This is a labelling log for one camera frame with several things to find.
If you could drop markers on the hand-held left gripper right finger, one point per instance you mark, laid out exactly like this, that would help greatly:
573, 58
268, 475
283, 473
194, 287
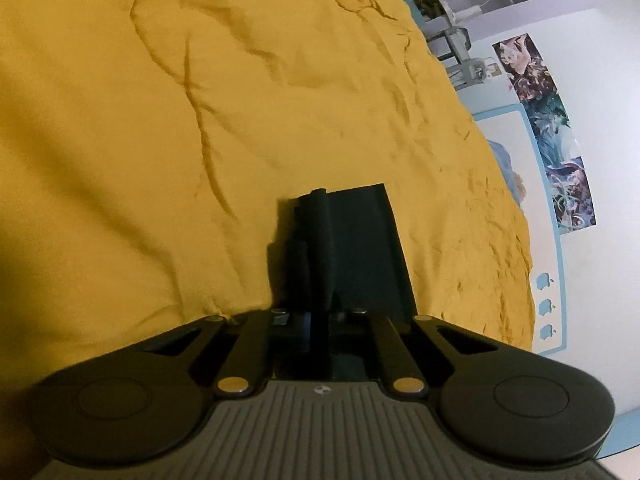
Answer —
387, 350

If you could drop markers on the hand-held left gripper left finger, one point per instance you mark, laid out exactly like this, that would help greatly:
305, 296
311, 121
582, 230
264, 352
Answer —
250, 350

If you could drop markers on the black pants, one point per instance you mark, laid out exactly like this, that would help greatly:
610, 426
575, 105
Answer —
360, 250

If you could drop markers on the blue bordered white panel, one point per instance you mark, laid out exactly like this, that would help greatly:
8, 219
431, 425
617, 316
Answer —
520, 160

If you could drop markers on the yellow blanket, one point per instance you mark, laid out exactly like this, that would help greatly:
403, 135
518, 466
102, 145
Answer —
150, 135

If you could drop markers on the small grey rack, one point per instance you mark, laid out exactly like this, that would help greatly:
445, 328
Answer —
472, 71

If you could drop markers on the long colourful wall poster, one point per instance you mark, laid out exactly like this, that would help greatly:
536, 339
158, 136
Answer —
545, 125

